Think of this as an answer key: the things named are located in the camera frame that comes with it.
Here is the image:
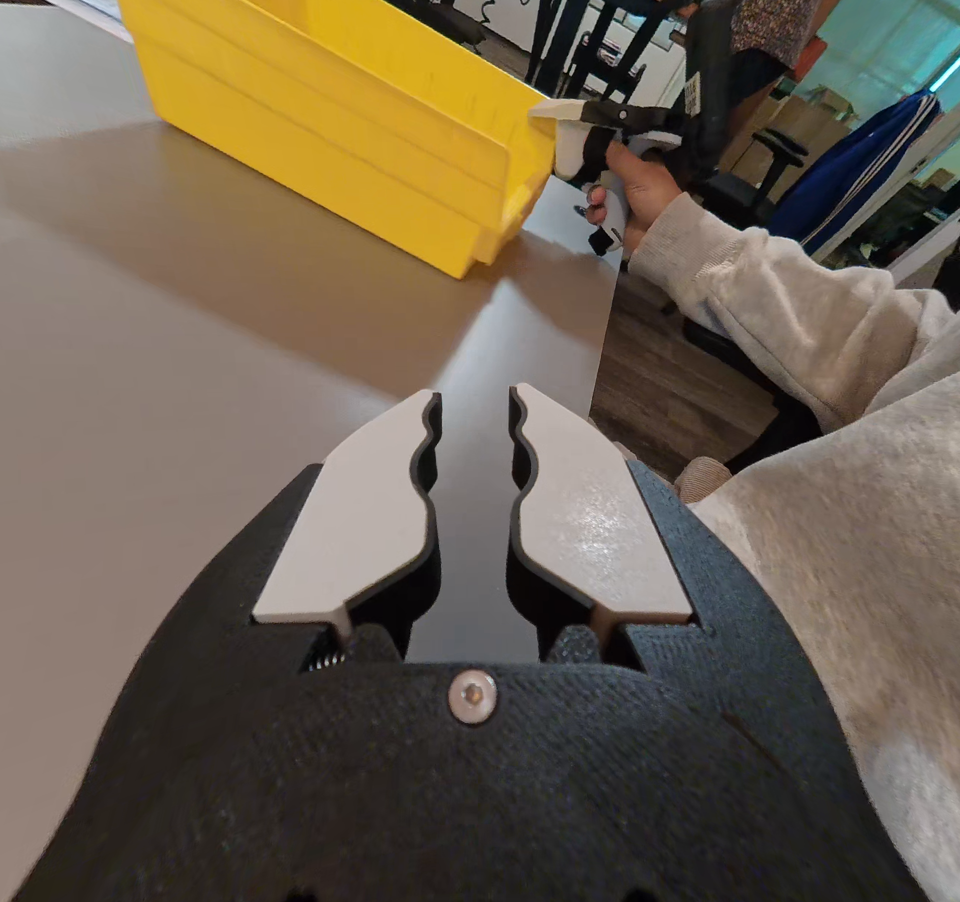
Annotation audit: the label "black office chair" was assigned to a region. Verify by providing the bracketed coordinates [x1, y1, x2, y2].
[701, 128, 810, 228]

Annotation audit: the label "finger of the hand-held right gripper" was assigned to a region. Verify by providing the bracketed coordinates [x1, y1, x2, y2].
[528, 97, 601, 183]

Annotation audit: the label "person's right forearm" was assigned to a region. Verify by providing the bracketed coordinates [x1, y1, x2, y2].
[626, 193, 960, 434]

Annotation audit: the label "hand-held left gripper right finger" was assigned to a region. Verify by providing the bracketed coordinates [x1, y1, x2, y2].
[508, 382, 695, 641]

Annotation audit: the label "person's right hand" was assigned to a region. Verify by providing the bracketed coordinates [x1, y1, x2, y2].
[585, 145, 694, 254]

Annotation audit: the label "cardboard boxes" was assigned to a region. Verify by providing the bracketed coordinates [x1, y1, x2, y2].
[731, 88, 858, 191]

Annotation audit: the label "blue jacket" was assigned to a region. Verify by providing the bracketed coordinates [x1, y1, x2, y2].
[768, 91, 944, 258]

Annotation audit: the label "person's grey sweatshirt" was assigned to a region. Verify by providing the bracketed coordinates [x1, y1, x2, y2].
[673, 370, 960, 902]

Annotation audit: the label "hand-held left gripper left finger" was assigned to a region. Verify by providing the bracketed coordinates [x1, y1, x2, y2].
[251, 390, 444, 637]

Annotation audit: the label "yellow plastic bin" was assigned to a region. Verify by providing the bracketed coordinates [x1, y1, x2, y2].
[99, 0, 558, 278]

